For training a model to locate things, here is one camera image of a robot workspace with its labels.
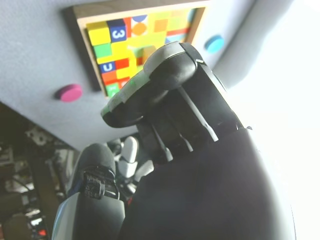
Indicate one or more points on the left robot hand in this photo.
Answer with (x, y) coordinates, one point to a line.
(200, 190)

